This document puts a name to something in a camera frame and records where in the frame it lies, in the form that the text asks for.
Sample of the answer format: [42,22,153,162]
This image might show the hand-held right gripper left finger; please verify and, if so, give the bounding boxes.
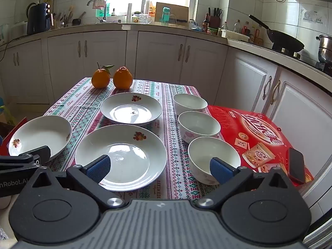
[31,155,125,209]

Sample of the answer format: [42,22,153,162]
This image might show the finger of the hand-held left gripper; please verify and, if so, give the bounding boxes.
[0,146,51,172]

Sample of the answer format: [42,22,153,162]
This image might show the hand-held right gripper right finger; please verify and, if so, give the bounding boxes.
[195,157,299,209]

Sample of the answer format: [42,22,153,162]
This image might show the white fruit print plate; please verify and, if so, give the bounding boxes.
[8,115,73,162]
[75,124,168,192]
[100,92,163,125]

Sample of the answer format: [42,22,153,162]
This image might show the white bowl pink flowers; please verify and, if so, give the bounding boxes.
[178,111,221,144]
[188,136,242,185]
[173,93,208,116]

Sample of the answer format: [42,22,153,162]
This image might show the patterned tablecloth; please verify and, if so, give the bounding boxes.
[43,77,226,208]

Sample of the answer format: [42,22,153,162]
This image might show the red gift box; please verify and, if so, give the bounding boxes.
[207,105,314,187]

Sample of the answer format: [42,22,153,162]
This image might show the black smartphone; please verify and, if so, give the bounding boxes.
[288,147,306,184]

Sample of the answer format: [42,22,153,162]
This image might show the orange with green leaf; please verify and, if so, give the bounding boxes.
[91,62,115,89]

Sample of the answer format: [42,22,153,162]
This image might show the bumpy orange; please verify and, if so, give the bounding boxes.
[113,66,133,90]

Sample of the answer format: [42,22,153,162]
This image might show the white appliance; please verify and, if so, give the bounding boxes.
[9,21,28,39]

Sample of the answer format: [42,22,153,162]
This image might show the white kitchen cabinets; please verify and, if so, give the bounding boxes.
[0,30,332,213]

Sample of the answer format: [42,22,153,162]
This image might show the dark blue air fryer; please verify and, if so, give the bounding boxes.
[26,2,51,35]

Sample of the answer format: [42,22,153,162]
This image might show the utensil holder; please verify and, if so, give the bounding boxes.
[53,5,76,29]

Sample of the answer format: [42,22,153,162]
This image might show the white tray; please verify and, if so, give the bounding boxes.
[220,29,250,42]

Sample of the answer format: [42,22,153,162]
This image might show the gas stove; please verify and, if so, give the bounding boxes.
[270,45,332,77]

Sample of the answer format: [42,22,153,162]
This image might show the black wok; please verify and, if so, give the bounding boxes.
[248,15,305,54]

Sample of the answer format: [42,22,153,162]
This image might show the kitchen countertop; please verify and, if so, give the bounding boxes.
[0,22,332,96]

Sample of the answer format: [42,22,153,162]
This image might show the knife block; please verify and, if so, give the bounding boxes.
[208,7,223,29]

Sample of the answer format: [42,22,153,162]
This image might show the metal faucet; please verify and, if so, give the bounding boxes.
[87,0,107,23]

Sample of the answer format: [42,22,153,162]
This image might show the steel pot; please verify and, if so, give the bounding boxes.
[316,34,332,64]

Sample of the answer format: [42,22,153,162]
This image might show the wooden cutting board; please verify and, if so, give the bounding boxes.
[155,2,189,27]

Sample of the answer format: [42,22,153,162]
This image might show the teal water bottle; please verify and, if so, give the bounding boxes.
[159,6,171,26]

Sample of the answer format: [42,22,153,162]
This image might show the red handled oil bottle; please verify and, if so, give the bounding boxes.
[253,27,264,44]

